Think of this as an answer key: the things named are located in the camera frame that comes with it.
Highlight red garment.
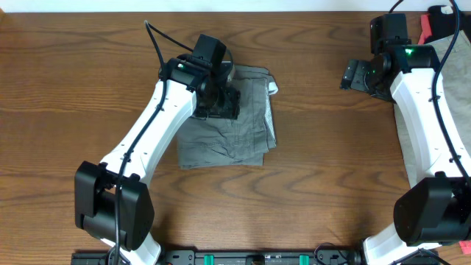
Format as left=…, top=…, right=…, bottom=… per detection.
left=418, top=14, right=432, bottom=45

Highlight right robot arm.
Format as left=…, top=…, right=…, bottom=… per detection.
left=341, top=13, right=470, bottom=264

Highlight beige shorts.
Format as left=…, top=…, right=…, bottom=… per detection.
left=393, top=32, right=470, bottom=187

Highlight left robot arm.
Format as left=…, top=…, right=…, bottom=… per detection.
left=71, top=35, right=241, bottom=264

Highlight black garment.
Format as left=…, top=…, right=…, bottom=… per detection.
left=425, top=5, right=470, bottom=43

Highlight grey shorts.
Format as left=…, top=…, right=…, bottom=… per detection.
left=177, top=66, right=278, bottom=169

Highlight red cloth corner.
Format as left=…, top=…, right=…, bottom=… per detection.
left=458, top=241, right=471, bottom=255

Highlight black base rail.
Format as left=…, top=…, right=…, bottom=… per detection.
left=71, top=247, right=441, bottom=265

